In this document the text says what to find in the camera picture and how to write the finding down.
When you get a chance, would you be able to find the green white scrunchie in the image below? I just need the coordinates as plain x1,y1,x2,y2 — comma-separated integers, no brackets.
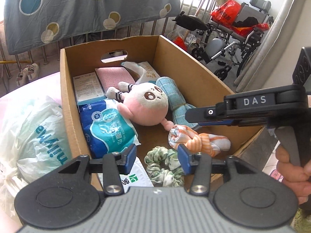
144,146,184,187

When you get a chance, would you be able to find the orange striped knotted towel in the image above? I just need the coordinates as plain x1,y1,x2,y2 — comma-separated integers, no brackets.
168,125,231,157

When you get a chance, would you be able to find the blue white tissue pack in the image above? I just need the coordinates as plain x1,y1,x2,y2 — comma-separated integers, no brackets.
79,99,140,159

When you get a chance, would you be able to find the person right hand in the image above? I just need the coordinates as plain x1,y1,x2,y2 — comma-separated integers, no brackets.
276,145,311,205

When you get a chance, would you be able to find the white flat wipes pack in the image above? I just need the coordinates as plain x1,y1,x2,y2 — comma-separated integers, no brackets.
97,156,154,194

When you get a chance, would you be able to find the beige curtain cloth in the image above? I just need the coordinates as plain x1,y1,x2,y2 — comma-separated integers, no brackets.
234,0,310,93

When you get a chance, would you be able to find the brown cardboard box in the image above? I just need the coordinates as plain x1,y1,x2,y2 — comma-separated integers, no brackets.
59,35,266,191

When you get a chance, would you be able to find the blue checked plush cloth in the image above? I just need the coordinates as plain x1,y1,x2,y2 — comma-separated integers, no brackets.
156,77,200,130

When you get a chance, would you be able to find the pink white plush doll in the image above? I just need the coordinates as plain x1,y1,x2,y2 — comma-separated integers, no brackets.
106,82,174,131

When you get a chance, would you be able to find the white printed paper box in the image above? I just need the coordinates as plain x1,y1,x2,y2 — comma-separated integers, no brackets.
73,72,105,106

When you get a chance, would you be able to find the wheelchair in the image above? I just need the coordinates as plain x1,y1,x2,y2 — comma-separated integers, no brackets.
191,0,273,81

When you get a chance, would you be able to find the pink checked pack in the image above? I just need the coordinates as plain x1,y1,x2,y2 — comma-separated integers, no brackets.
95,67,135,93

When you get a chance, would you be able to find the white orange snack bag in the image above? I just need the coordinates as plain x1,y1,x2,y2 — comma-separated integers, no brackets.
121,62,160,85

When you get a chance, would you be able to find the white teal plastic bag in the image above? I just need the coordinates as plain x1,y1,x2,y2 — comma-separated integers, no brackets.
1,97,72,207

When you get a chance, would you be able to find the red plastic bag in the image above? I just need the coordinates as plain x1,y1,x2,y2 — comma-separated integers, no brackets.
211,0,241,27

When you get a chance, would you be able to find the red bag on floor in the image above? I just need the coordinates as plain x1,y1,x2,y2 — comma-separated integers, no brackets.
173,36,188,51

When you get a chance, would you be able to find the white sneakers pair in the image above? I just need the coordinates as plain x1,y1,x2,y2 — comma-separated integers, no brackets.
16,63,40,87

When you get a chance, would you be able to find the yellow broom stick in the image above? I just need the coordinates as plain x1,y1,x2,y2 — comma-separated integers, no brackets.
0,60,31,64

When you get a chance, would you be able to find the blue circle pattern blanket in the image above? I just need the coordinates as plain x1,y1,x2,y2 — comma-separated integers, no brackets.
4,0,180,55

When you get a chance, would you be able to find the black bag on rail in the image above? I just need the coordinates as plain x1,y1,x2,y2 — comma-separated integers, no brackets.
173,11,208,31

